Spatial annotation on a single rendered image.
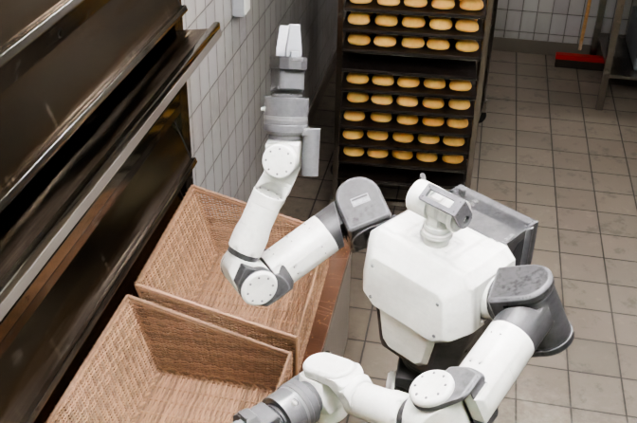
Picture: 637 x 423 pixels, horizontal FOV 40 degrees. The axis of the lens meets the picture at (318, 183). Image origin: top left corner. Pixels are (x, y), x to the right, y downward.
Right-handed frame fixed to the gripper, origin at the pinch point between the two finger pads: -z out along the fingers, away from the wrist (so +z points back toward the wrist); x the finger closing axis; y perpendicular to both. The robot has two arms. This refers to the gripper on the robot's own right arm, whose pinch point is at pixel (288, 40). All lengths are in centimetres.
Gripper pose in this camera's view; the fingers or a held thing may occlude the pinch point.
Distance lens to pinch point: 172.6
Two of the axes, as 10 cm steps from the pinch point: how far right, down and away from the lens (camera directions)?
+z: -0.4, 9.9, 1.4
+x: 2.6, 1.5, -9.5
